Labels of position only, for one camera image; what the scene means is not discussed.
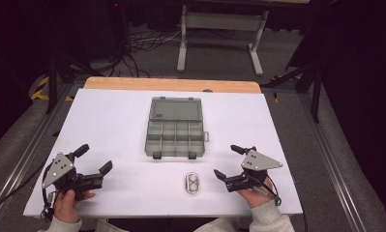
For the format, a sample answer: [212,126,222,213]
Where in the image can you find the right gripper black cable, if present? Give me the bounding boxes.
[259,173,282,208]

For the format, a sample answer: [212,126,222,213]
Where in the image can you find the aluminium floor rail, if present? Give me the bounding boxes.
[296,92,368,232]
[0,82,76,228]

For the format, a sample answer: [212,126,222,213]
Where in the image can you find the yellow black hazard tape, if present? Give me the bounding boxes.
[269,73,304,104]
[30,75,74,102]

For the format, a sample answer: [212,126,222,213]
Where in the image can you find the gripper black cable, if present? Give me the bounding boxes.
[40,163,58,222]
[259,173,282,208]

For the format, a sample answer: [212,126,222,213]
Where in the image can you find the person's left hand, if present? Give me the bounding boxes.
[52,188,97,225]

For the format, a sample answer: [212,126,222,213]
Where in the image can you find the dark device with red light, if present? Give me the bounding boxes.
[104,0,131,61]

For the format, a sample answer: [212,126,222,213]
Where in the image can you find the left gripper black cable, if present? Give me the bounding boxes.
[40,163,58,222]

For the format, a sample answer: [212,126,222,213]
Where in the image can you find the black metal stand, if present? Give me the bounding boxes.
[45,52,97,115]
[263,63,323,124]

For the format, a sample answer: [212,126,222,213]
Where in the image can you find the person's right hand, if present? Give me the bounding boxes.
[236,178,276,210]

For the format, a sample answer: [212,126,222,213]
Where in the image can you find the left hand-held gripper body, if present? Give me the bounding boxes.
[41,152,104,201]

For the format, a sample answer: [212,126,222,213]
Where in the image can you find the small clear oval case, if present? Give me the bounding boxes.
[184,171,200,195]

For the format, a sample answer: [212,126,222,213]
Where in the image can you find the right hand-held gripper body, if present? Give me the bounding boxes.
[223,150,283,193]

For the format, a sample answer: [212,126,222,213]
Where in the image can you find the grey metal desk frame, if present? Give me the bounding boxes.
[176,4,270,77]

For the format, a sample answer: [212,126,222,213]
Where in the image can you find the grey clear compartment box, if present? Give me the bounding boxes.
[144,96,211,160]

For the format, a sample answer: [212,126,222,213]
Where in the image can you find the tangle of floor cables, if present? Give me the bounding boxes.
[108,29,183,79]

